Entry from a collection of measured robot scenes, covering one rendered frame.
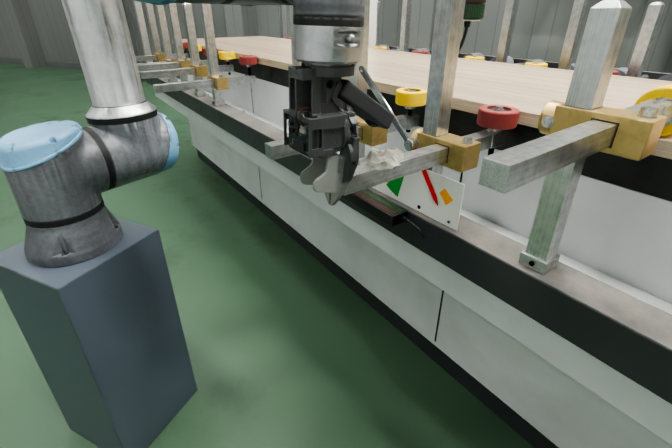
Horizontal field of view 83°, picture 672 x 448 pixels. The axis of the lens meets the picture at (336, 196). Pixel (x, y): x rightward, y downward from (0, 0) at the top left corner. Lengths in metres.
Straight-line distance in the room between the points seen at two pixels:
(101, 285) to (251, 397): 0.62
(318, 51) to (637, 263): 0.70
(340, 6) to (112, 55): 0.61
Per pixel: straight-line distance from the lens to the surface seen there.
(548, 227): 0.69
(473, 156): 0.75
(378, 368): 1.41
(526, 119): 0.90
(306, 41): 0.50
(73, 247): 0.98
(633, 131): 0.60
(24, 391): 1.68
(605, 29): 0.61
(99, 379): 1.10
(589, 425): 1.17
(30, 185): 0.95
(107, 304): 1.02
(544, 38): 5.27
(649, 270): 0.91
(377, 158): 0.63
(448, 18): 0.74
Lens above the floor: 1.09
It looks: 26 degrees down
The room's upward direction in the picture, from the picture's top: straight up
